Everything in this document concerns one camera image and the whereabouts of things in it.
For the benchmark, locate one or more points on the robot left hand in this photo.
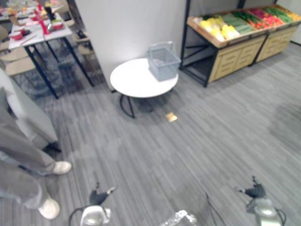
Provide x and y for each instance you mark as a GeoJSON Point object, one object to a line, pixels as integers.
{"type": "Point", "coordinates": [97, 197]}

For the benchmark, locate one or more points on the red bowl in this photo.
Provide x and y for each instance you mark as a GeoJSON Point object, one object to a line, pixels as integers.
{"type": "Point", "coordinates": [17, 35]}

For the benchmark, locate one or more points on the round white side table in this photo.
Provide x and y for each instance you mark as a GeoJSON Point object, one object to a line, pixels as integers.
{"type": "Point", "coordinates": [144, 81]}

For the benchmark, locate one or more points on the yellow cabbage pile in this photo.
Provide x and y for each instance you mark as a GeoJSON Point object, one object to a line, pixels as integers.
{"type": "Point", "coordinates": [219, 28]}

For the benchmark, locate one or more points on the pale green vegetable pile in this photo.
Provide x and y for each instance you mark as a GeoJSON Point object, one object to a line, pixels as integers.
{"type": "Point", "coordinates": [237, 24]}

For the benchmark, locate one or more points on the red tomato pile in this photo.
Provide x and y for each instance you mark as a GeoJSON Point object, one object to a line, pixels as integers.
{"type": "Point", "coordinates": [266, 16]}

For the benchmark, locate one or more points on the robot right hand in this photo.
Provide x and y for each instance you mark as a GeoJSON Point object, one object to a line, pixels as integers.
{"type": "Point", "coordinates": [256, 191]}

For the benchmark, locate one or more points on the white partition panel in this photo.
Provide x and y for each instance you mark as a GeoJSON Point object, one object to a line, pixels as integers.
{"type": "Point", "coordinates": [131, 33]}

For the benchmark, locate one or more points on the green pepper pile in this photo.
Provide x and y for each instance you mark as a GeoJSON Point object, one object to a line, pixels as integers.
{"type": "Point", "coordinates": [278, 13]}

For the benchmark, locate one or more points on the beige chair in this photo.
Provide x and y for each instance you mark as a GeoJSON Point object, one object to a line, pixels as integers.
{"type": "Point", "coordinates": [16, 63]}

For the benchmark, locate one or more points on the black pepper mill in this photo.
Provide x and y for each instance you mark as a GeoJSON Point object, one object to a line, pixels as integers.
{"type": "Point", "coordinates": [49, 12]}

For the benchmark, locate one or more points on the wooden vegetable display stand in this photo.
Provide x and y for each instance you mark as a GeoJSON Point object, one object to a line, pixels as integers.
{"type": "Point", "coordinates": [229, 50]}

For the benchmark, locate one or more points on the brass floor socket plate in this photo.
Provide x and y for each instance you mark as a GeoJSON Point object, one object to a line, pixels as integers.
{"type": "Point", "coordinates": [171, 117]}

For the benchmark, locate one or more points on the person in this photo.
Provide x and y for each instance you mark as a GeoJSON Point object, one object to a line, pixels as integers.
{"type": "Point", "coordinates": [24, 153]}

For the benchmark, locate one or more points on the dark green cucumber pile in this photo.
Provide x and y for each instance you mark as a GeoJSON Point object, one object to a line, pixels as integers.
{"type": "Point", "coordinates": [244, 16]}

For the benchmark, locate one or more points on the grey shopping basket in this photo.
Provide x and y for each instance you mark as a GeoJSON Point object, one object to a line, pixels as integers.
{"type": "Point", "coordinates": [163, 62]}

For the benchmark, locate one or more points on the orange carrot pile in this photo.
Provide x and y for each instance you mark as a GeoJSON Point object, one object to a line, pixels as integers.
{"type": "Point", "coordinates": [257, 24]}

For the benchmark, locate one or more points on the robot silver body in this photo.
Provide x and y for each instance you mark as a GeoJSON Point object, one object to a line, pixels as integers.
{"type": "Point", "coordinates": [179, 219]}

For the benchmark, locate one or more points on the white rectangular dining table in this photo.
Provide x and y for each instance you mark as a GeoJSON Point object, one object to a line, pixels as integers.
{"type": "Point", "coordinates": [40, 37]}

